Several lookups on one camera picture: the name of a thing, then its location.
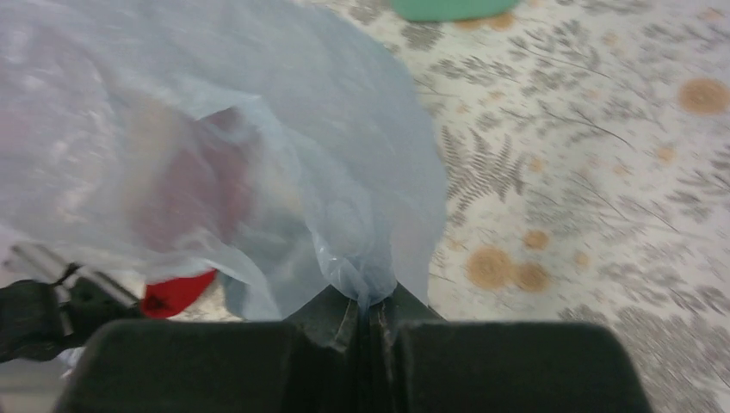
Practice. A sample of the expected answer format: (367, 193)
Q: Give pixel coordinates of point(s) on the light blue plastic trash bag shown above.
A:
(271, 140)

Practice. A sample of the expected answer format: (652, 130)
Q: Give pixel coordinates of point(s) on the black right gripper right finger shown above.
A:
(413, 360)

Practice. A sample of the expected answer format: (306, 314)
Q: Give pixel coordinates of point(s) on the green plastic trash bin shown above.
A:
(450, 10)

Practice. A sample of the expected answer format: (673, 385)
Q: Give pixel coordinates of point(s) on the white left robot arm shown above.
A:
(58, 305)

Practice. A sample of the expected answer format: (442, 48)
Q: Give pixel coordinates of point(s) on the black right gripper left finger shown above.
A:
(298, 364)

